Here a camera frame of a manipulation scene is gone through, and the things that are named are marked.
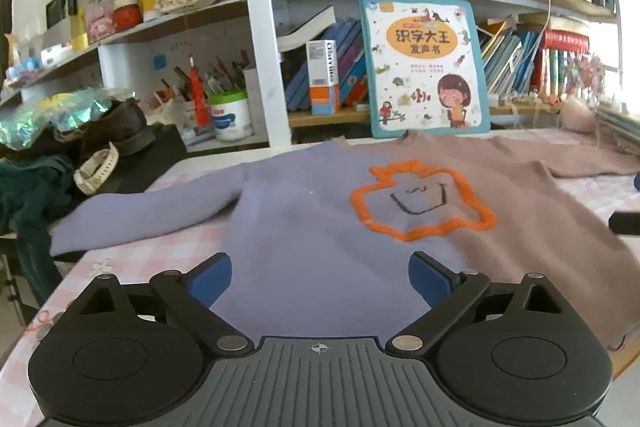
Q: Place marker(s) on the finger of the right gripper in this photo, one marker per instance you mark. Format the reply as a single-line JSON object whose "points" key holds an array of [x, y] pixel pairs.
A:
{"points": [[625, 223]]}

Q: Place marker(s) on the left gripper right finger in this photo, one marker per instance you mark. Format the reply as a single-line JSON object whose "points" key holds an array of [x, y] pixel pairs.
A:
{"points": [[449, 295]]}

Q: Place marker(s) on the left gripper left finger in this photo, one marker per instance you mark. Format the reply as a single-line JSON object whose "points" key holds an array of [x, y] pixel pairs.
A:
{"points": [[188, 297]]}

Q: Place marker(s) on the pink and purple sweater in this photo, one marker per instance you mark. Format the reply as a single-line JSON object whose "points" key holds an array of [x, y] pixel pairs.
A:
{"points": [[320, 239]]}

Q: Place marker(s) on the pink plush toy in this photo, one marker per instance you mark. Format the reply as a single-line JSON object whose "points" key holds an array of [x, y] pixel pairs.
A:
{"points": [[576, 116]]}

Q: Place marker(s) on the white wristwatch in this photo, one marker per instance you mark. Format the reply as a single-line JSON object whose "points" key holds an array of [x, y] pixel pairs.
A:
{"points": [[95, 171]]}

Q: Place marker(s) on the white plastic jar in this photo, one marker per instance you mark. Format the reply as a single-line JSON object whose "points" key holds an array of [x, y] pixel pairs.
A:
{"points": [[231, 116]]}

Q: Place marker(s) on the red tassel ornament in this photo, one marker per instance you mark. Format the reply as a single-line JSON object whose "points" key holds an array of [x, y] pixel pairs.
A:
{"points": [[202, 112]]}

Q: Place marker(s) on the dark green garment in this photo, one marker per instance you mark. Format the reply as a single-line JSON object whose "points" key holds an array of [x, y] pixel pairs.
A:
{"points": [[33, 195]]}

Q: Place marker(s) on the row of leaning books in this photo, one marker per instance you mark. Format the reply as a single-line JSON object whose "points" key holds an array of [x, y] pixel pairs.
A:
{"points": [[509, 52]]}

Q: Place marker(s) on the holographic crumpled bag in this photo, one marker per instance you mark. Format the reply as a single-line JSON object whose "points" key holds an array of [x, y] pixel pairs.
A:
{"points": [[65, 112]]}

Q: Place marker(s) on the teal children's sound book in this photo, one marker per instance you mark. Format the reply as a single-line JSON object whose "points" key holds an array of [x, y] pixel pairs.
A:
{"points": [[425, 71]]}

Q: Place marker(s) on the usmile white orange box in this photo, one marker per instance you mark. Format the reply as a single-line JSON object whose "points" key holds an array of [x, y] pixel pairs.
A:
{"points": [[324, 84]]}

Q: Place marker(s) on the white bookshelf frame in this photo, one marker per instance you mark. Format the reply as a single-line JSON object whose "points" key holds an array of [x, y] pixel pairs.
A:
{"points": [[267, 60]]}

